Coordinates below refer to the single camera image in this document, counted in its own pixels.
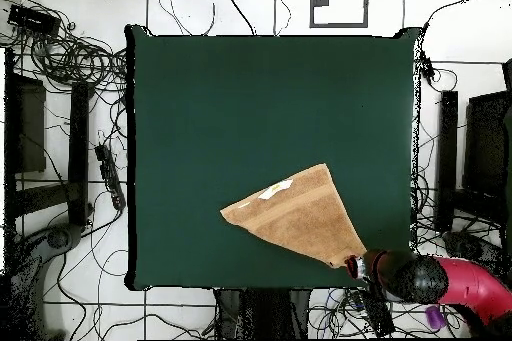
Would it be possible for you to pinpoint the orange terry towel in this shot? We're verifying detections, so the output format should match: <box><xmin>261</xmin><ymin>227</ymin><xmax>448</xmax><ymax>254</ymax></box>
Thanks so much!
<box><xmin>219</xmin><ymin>162</ymin><xmax>368</xmax><ymax>270</ymax></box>

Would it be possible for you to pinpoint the black flat box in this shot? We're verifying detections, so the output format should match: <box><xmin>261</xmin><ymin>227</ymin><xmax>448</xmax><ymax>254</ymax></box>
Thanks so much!
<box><xmin>351</xmin><ymin>288</ymin><xmax>397</xmax><ymax>338</ymax></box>

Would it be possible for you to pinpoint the grey chair base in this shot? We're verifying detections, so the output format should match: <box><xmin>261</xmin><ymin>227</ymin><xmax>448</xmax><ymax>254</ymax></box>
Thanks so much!
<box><xmin>7</xmin><ymin>222</ymin><xmax>85</xmax><ymax>340</ymax></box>
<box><xmin>441</xmin><ymin>230</ymin><xmax>491</xmax><ymax>262</ymax></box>

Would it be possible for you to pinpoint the dark green table cloth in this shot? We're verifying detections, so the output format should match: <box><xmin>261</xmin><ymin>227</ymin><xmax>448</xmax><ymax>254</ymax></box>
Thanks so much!
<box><xmin>124</xmin><ymin>25</ymin><xmax>421</xmax><ymax>293</ymax></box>

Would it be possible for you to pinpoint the black power adapter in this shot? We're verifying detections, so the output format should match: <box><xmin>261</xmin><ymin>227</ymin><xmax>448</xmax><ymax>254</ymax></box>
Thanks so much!
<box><xmin>419</xmin><ymin>54</ymin><xmax>438</xmax><ymax>84</ymax></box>

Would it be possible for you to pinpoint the black power strip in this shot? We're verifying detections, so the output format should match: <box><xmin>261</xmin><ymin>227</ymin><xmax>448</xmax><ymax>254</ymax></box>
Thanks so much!
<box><xmin>94</xmin><ymin>143</ymin><xmax>127</xmax><ymax>211</ymax></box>

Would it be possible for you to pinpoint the black rectangular box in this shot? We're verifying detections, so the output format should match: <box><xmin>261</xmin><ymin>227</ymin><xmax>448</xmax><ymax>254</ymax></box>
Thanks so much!
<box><xmin>7</xmin><ymin>3</ymin><xmax>62</xmax><ymax>35</ymax></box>

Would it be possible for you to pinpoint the black furniture frame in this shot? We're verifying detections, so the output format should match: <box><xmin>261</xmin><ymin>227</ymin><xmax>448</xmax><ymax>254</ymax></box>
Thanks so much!
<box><xmin>3</xmin><ymin>47</ymin><xmax>95</xmax><ymax>234</ymax></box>
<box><xmin>434</xmin><ymin>58</ymin><xmax>512</xmax><ymax>234</ymax></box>

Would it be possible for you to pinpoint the grey rectangular frame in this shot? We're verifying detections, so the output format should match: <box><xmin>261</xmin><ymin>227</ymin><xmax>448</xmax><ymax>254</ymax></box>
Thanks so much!
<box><xmin>309</xmin><ymin>0</ymin><xmax>370</xmax><ymax>29</ymax></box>

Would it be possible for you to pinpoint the straight black cable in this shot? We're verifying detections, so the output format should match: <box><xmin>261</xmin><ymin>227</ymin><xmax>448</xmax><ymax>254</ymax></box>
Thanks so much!
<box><xmin>216</xmin><ymin>0</ymin><xmax>257</xmax><ymax>36</ymax></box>

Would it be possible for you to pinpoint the thin looped black cable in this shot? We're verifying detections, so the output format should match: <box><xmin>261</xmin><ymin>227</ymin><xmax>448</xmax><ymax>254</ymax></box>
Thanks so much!
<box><xmin>158</xmin><ymin>0</ymin><xmax>217</xmax><ymax>37</ymax></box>

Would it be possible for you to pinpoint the tangle of black cables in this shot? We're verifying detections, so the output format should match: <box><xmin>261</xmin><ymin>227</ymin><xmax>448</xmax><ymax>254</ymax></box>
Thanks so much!
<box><xmin>0</xmin><ymin>0</ymin><xmax>129</xmax><ymax>94</ymax></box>

